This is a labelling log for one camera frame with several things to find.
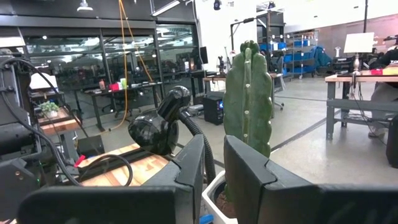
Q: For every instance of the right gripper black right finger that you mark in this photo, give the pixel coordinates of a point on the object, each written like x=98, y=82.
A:
x=245, y=174

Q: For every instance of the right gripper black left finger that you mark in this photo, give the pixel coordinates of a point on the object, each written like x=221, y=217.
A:
x=189, y=168

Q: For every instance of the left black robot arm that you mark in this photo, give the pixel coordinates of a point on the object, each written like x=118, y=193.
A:
x=15, y=137

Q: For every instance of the black office chair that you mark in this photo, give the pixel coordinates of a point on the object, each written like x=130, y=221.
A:
x=119, y=99

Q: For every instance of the white square planter pot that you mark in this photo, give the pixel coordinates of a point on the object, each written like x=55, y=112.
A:
x=209, y=202

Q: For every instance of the black gooseneck desk lamp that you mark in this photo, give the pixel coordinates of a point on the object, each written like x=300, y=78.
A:
x=152, y=130

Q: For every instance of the black computer tower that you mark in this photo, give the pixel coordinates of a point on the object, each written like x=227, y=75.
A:
x=213, y=110

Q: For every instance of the tall green cactus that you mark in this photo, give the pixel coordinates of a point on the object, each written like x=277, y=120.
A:
x=248, y=93

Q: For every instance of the long black desk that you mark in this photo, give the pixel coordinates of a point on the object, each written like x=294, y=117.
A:
x=149, y=84

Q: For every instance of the green container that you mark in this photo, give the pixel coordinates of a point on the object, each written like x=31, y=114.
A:
x=123, y=83

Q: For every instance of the red tag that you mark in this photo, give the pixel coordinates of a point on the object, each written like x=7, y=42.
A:
x=80, y=160

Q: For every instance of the red box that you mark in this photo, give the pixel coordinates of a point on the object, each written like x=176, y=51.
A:
x=114, y=87

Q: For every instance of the black desk monitor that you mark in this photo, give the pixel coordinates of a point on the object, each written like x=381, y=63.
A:
x=203, y=55

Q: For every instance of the blue storage bin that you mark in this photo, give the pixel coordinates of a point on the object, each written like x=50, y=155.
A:
x=298, y=63
x=273, y=46

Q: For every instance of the gray metal workbench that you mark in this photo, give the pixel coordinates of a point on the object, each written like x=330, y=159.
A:
x=357, y=105

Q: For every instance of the wooden side table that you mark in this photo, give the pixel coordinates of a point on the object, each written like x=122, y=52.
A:
x=59, y=124

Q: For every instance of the blue cloth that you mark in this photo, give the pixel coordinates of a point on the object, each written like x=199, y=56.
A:
x=321, y=57

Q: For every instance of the black waste bin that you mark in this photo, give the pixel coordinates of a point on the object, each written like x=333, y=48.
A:
x=392, y=143

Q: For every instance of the small potted plant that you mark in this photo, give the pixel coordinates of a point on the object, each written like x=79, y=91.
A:
x=49, y=107

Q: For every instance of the black boom stand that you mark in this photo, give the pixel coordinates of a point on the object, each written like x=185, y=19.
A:
x=248, y=20

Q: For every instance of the black metal shelving rack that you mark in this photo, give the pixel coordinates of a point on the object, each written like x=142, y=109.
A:
x=270, y=19

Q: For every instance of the white board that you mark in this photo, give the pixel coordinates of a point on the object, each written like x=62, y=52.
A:
x=43, y=81

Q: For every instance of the white shade table lamp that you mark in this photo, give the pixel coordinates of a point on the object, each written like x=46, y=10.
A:
x=359, y=43

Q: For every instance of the white pendant lamp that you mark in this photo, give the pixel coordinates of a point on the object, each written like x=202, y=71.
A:
x=84, y=7

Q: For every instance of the black ceiling camera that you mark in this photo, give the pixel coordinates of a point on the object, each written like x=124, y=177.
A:
x=217, y=4

